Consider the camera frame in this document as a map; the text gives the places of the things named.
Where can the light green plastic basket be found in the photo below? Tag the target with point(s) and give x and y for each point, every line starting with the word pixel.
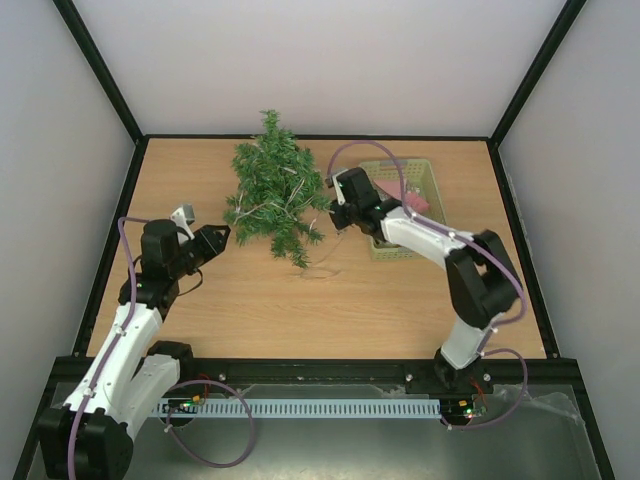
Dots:
pixel 423 196

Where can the light blue slotted cable duct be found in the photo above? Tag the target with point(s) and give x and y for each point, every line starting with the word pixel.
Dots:
pixel 303 408

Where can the black corner frame post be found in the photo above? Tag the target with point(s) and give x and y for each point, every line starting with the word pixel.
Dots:
pixel 563 23
pixel 89 49

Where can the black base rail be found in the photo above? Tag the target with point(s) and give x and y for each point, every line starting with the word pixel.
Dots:
pixel 416 376

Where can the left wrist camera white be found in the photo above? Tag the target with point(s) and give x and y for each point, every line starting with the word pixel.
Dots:
pixel 184 217

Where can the black corner frame post left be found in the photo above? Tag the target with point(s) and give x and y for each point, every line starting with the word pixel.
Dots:
pixel 89 49

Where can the black corner frame post right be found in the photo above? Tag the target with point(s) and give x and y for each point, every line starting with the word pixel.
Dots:
pixel 563 23

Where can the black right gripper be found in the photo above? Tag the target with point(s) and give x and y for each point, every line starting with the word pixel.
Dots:
pixel 338 215

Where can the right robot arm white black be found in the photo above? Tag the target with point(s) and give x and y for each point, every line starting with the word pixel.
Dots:
pixel 482 281

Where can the small green christmas tree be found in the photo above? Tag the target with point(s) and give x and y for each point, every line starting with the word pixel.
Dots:
pixel 277 190

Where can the pink bow ornament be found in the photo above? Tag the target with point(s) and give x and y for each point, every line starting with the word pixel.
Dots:
pixel 416 203

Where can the pink paper triangle ornament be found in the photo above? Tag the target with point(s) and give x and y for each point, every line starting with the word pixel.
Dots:
pixel 391 188

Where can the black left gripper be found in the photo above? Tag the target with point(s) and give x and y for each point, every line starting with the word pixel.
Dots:
pixel 212 244

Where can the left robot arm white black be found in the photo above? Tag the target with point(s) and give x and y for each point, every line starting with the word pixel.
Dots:
pixel 91 435

